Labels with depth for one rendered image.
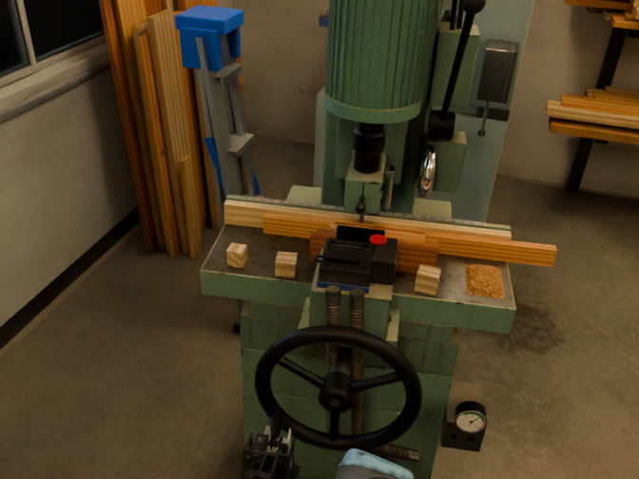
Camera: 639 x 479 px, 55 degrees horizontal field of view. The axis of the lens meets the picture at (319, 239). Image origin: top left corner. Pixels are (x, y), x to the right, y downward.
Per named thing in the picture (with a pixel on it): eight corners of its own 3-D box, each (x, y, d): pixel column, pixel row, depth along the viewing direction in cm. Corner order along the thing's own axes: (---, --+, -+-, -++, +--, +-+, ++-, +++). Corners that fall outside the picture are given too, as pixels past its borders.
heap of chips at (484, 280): (467, 295, 114) (469, 286, 113) (464, 264, 123) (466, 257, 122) (505, 299, 114) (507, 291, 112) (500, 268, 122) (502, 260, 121)
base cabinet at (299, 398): (244, 543, 165) (236, 349, 126) (286, 386, 213) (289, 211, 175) (411, 570, 160) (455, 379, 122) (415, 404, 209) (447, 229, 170)
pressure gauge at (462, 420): (451, 437, 122) (457, 409, 118) (450, 422, 125) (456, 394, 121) (482, 441, 122) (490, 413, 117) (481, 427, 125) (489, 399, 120)
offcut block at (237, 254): (232, 257, 121) (232, 241, 120) (247, 259, 121) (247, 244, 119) (226, 265, 119) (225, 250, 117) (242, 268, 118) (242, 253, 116)
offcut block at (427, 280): (414, 291, 114) (416, 273, 112) (416, 281, 117) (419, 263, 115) (435, 296, 113) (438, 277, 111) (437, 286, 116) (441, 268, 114)
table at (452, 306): (183, 326, 113) (181, 300, 109) (228, 238, 138) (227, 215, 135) (517, 371, 106) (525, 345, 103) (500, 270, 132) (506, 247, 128)
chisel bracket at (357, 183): (342, 218, 119) (345, 179, 115) (350, 184, 131) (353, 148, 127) (380, 221, 119) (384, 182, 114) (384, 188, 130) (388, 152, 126)
